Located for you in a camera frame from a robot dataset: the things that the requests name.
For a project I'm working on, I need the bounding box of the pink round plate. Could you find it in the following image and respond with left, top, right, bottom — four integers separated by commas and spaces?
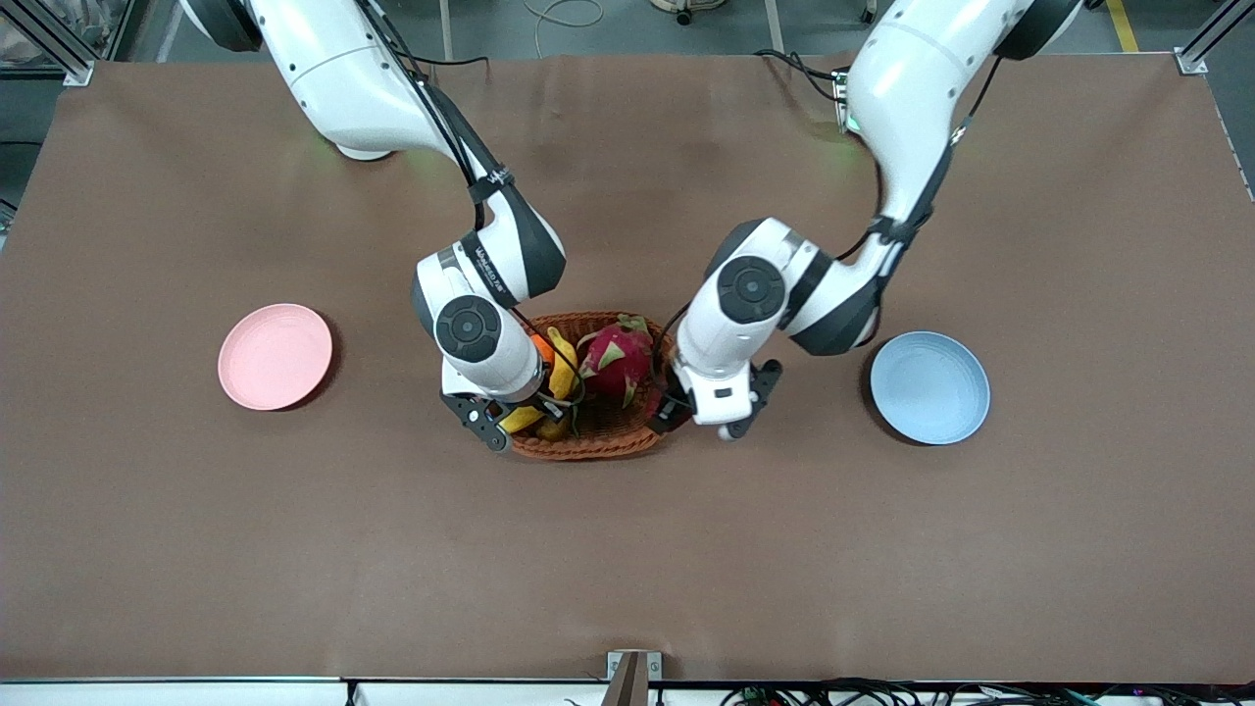
218, 303, 334, 412

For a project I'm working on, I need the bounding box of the white table edge rail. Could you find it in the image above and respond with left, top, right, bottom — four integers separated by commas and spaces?
0, 677, 1255, 706

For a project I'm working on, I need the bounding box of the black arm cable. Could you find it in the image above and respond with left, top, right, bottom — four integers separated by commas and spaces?
652, 54, 1006, 393
355, 0, 586, 405

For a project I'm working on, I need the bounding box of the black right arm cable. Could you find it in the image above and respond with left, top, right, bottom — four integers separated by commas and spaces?
355, 0, 586, 405

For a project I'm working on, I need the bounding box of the black base power cable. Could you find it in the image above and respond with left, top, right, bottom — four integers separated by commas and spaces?
387, 51, 491, 74
753, 47, 850, 105

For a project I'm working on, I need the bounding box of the yellow banana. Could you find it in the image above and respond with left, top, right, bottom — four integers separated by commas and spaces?
500, 327, 580, 436

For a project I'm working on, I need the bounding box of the brown wicker basket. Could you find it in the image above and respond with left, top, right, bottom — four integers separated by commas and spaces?
505, 311, 679, 462

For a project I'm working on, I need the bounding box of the white floor cable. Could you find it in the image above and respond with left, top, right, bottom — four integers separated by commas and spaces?
523, 0, 606, 58

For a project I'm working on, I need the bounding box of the black cable bundle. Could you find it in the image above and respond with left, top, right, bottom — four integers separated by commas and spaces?
721, 677, 1255, 706

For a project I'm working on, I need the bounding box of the brown table cover sheet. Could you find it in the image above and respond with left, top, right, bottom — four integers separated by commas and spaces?
0, 51, 1255, 685

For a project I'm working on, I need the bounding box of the pink dragon fruit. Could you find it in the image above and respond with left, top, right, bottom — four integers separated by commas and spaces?
574, 314, 661, 419

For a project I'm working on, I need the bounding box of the aluminium frame post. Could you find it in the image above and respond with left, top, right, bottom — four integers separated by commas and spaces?
0, 0, 96, 87
1174, 0, 1255, 76

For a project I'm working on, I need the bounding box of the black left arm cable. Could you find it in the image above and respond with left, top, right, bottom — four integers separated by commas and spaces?
652, 54, 1006, 393

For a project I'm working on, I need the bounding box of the light blue round plate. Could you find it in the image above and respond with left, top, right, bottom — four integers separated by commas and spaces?
870, 331, 991, 446

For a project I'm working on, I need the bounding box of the white caster wheel base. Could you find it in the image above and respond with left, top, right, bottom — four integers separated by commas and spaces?
650, 0, 728, 26

